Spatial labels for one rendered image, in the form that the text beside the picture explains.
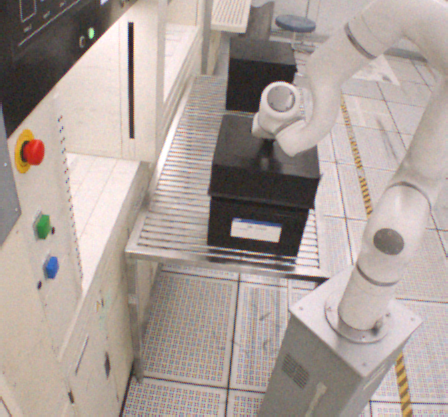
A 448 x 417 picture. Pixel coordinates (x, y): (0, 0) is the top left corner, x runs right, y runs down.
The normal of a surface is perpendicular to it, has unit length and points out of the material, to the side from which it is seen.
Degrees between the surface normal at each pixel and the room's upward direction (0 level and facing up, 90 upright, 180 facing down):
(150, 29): 90
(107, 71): 90
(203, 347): 0
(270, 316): 0
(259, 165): 0
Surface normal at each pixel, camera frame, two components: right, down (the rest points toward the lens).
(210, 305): 0.09, -0.79
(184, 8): -0.10, 0.61
